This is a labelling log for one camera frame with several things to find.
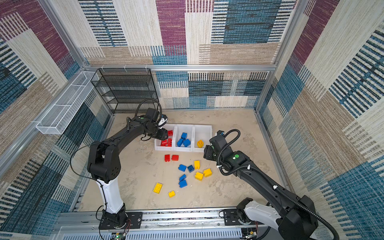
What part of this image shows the yellow hollow brick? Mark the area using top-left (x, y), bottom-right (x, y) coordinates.
top-left (197, 140), bottom-right (204, 148)

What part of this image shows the blue long studded brick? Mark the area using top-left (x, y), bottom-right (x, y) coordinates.
top-left (177, 138), bottom-right (184, 147)

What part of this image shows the blue large square brick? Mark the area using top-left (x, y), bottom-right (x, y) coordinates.
top-left (183, 139), bottom-right (191, 148)

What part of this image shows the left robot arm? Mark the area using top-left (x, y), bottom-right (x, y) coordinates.
top-left (70, 98), bottom-right (169, 229)

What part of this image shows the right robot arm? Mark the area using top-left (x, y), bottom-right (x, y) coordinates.
top-left (204, 129), bottom-right (340, 240)

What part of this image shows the left white bin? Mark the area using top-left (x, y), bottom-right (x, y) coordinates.
top-left (154, 124), bottom-right (177, 151)

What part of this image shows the white bin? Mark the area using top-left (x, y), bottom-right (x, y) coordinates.
top-left (154, 124), bottom-right (177, 151)
top-left (192, 125), bottom-right (213, 153)
top-left (173, 124), bottom-right (195, 152)

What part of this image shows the yellow tall brick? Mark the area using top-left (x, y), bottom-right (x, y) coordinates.
top-left (194, 160), bottom-right (201, 170)

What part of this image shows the middle white bin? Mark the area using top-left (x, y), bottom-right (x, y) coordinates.
top-left (173, 124), bottom-right (195, 152)

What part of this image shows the yellow brick right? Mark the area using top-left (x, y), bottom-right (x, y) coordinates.
top-left (203, 169), bottom-right (213, 178)

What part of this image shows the right white bin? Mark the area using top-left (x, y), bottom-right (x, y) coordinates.
top-left (192, 125), bottom-right (213, 153)

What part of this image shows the dark blue hollow brick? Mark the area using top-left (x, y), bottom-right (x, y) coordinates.
top-left (187, 165), bottom-right (195, 173)

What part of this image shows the yellow studded brick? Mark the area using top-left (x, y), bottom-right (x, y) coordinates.
top-left (195, 172), bottom-right (204, 181)

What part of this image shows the blue brick centre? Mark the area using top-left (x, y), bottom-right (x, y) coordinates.
top-left (178, 164), bottom-right (187, 172)

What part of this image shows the blue brick lower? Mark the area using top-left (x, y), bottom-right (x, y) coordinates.
top-left (179, 174), bottom-right (187, 182)

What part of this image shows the blue brick bottom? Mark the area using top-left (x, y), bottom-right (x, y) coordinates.
top-left (179, 180), bottom-right (188, 188)

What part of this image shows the yellow long brick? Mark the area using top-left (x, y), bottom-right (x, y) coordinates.
top-left (153, 183), bottom-right (163, 194)

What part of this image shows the small yellow brick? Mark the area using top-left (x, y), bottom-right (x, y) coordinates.
top-left (169, 191), bottom-right (176, 198)

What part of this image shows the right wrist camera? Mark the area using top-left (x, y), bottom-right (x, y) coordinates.
top-left (210, 131), bottom-right (227, 152)

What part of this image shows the black wire shelf rack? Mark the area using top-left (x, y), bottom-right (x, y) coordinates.
top-left (91, 68), bottom-right (159, 114)

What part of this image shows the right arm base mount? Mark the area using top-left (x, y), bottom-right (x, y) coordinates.
top-left (219, 209), bottom-right (263, 226)

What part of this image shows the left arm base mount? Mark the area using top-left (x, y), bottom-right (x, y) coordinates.
top-left (99, 211), bottom-right (143, 230)

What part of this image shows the white wire mesh basket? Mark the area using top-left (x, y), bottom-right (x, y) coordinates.
top-left (36, 71), bottom-right (95, 135)

